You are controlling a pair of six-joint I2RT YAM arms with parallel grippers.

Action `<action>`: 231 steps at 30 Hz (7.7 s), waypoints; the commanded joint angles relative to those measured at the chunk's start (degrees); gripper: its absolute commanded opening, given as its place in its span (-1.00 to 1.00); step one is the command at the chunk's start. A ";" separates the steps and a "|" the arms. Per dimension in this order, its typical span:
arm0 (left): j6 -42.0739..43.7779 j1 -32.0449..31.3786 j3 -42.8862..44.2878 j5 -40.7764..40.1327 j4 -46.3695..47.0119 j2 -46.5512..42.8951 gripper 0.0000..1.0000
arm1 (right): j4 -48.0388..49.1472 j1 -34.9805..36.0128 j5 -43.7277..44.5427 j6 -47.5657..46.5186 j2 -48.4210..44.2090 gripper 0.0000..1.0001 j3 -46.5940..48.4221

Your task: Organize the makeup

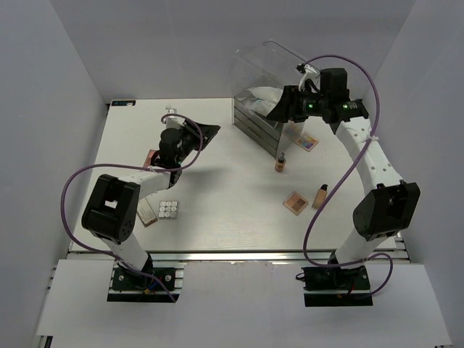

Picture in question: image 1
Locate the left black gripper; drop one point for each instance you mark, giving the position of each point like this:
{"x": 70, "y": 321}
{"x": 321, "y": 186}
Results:
{"x": 209, "y": 132}

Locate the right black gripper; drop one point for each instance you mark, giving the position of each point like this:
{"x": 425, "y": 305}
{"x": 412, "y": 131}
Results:
{"x": 287, "y": 107}

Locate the white cotton pad pack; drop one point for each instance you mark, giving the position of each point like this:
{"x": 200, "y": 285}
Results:
{"x": 266, "y": 93}

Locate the colorful eyeshadow palette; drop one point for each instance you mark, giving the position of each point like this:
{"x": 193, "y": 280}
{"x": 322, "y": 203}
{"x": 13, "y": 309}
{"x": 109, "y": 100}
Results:
{"x": 306, "y": 141}

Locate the clear acrylic makeup organizer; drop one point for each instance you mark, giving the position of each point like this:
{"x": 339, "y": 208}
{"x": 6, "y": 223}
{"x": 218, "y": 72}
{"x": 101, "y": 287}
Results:
{"x": 258, "y": 75}

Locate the pink eyeshadow palette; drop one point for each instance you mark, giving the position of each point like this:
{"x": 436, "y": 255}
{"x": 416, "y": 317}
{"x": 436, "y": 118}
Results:
{"x": 295, "y": 203}

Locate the brown compact box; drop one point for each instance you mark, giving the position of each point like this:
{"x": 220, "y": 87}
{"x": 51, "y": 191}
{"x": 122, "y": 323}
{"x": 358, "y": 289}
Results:
{"x": 146, "y": 213}

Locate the white blue tube pouch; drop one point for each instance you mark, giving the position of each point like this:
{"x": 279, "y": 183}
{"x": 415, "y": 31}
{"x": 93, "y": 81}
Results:
{"x": 260, "y": 106}

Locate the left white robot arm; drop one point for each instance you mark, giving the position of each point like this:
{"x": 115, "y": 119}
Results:
{"x": 111, "y": 211}

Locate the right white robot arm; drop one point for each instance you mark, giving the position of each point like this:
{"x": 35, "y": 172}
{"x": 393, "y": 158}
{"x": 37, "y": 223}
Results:
{"x": 389, "y": 202}

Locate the small white scrap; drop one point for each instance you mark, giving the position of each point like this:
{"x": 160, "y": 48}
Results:
{"x": 171, "y": 109}

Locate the small foundation bottle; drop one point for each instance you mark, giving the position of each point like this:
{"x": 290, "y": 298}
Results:
{"x": 280, "y": 162}

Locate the silver nine-pan palette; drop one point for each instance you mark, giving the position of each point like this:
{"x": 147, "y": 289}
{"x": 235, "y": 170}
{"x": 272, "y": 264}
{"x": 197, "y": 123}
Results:
{"x": 168, "y": 210}

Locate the beige foundation bottle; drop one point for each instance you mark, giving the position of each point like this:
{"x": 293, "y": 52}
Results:
{"x": 320, "y": 197}

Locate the left blue table label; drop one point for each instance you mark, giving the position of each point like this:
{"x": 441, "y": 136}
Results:
{"x": 123, "y": 103}

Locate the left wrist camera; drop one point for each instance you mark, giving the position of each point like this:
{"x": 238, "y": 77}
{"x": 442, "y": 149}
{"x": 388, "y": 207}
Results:
{"x": 173, "y": 120}

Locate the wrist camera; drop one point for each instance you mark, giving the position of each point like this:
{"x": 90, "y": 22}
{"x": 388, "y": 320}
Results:
{"x": 173, "y": 120}
{"x": 308, "y": 72}

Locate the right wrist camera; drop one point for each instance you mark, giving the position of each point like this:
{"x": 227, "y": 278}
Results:
{"x": 308, "y": 72}

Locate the aluminium front rail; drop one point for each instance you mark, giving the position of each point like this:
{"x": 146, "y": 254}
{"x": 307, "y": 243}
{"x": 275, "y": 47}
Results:
{"x": 226, "y": 256}

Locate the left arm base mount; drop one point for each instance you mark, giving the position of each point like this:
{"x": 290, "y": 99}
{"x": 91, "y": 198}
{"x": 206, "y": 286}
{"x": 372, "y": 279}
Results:
{"x": 125, "y": 286}

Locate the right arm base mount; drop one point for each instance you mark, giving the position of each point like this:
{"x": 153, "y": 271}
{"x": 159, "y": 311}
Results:
{"x": 335, "y": 287}

